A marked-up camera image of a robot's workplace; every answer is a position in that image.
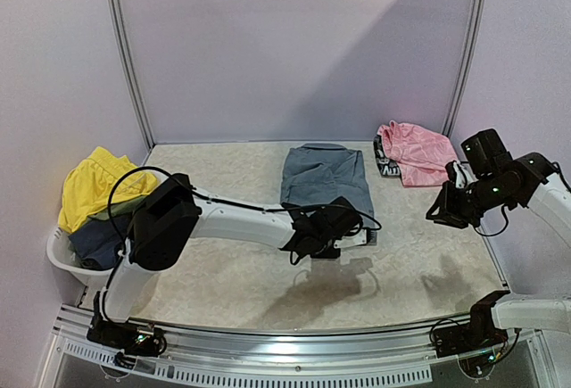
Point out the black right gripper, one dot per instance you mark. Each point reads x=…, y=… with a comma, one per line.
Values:
x=442, y=203

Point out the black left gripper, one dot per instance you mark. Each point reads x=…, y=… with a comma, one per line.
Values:
x=330, y=256

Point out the grey button-up shirt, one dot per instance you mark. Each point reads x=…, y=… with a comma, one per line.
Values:
x=318, y=173

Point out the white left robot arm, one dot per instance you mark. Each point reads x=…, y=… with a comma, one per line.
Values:
x=176, y=212

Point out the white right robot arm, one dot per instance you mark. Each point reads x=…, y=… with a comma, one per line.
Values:
x=494, y=179

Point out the white laundry basket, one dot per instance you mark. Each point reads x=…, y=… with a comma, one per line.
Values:
x=61, y=254

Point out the pink folded garment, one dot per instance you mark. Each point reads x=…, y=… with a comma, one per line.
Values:
x=420, y=153

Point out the black white patterned garment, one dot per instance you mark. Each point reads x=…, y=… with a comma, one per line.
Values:
x=386, y=166

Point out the olive green garment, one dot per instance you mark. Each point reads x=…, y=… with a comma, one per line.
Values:
x=118, y=209

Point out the navy blue garment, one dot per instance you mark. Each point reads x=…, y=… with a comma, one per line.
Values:
x=97, y=243

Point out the yellow shorts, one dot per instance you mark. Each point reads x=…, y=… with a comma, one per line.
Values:
x=100, y=178

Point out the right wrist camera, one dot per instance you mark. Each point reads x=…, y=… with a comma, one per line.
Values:
x=460, y=174

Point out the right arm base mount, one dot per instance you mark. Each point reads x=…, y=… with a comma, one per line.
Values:
x=468, y=336

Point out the aluminium front rail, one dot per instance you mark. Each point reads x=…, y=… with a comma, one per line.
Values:
x=399, y=356

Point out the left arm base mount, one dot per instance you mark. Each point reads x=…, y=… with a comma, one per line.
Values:
x=132, y=339

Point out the right aluminium corner post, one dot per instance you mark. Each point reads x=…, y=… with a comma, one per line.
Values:
x=467, y=55

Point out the aluminium corner post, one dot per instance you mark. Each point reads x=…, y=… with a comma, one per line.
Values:
x=130, y=73
x=467, y=55

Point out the left aluminium corner post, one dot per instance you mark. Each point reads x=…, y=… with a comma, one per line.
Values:
x=130, y=73

